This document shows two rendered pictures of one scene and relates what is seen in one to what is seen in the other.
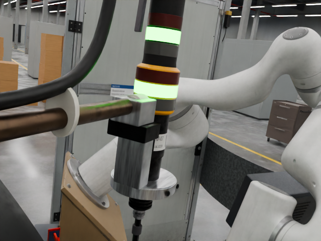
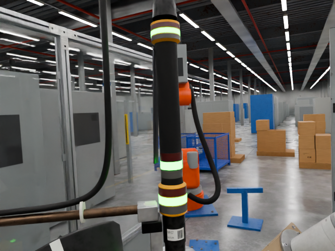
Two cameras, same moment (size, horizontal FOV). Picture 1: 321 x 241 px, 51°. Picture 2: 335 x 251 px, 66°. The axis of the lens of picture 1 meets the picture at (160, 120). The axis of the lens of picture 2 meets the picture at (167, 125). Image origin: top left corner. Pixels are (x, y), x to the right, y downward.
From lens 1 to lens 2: 36 cm
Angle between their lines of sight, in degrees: 59
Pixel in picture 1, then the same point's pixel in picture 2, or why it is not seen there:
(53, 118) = (71, 214)
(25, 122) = (56, 216)
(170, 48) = (166, 173)
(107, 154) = (313, 233)
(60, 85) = (75, 200)
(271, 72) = not seen: outside the picture
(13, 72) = (327, 142)
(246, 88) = not seen: outside the picture
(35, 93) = (61, 204)
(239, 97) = not seen: outside the picture
